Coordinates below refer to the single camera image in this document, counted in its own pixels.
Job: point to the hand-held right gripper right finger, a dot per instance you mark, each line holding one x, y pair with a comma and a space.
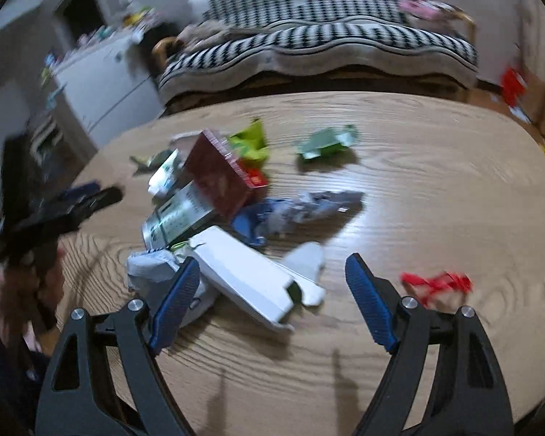
368, 299

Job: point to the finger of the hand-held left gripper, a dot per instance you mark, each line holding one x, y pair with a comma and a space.
79, 190
100, 200

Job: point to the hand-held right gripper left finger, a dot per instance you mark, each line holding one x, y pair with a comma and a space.
177, 299

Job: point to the lime green snack bag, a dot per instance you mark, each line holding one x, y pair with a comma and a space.
250, 143

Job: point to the person's left hand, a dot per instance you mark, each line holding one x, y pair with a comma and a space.
50, 281

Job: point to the crumpled white paper bag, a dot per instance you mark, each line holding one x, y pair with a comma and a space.
152, 268

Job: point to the small olive wrapper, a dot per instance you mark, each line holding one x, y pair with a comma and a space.
147, 160

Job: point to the small white carton box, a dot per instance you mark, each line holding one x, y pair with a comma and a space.
163, 175

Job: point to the red plastic wrapper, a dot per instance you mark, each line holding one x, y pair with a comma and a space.
436, 284

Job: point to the long white carton box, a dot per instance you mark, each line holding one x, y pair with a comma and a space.
250, 272

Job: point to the green and white carton box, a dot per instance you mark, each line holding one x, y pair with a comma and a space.
177, 213

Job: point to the white cabinet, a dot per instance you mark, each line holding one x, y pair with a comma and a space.
104, 86

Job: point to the crumpled blue grey plastic bag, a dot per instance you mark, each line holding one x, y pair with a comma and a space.
295, 211

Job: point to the round wooden table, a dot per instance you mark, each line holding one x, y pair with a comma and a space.
436, 200

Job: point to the dark red carton box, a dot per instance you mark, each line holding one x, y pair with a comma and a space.
220, 177

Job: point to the dark green wrapper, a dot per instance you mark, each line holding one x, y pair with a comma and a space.
324, 143

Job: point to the red plastic bag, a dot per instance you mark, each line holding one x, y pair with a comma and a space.
513, 84

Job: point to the black and white patterned sofa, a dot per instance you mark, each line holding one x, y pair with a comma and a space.
318, 41

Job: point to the pink item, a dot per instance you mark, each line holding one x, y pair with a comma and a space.
418, 7

